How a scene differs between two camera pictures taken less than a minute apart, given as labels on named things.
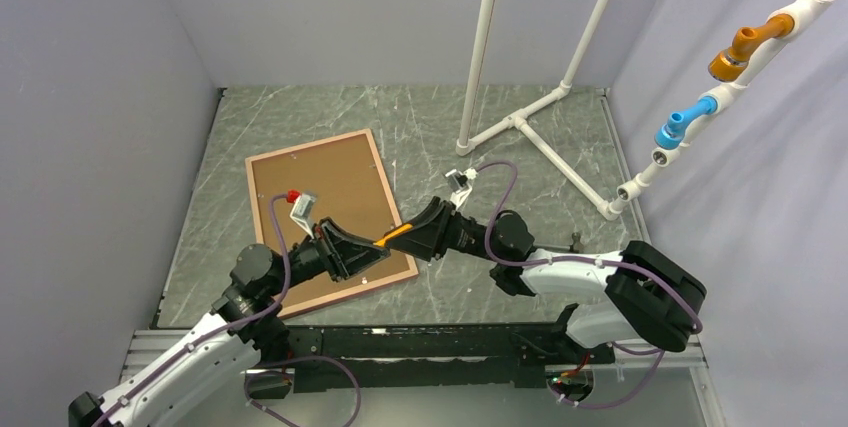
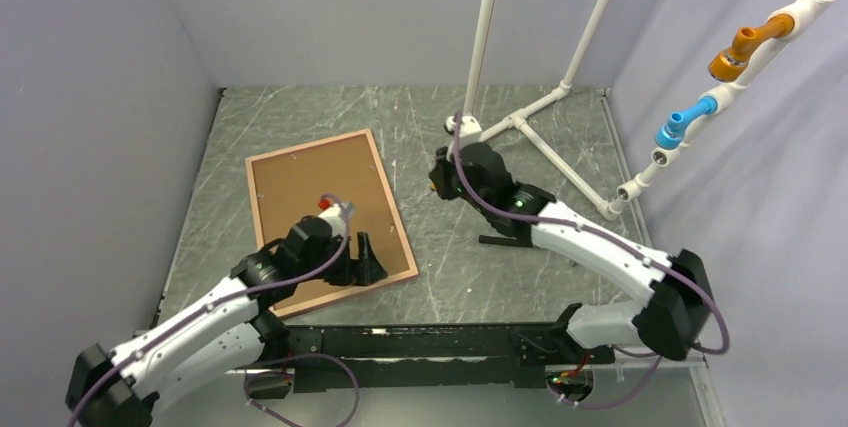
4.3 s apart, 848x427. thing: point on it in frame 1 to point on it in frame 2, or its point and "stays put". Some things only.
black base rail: (425, 356) stays put
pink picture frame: (344, 176) stays put
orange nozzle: (729, 64) stays put
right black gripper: (430, 234) to (441, 175)
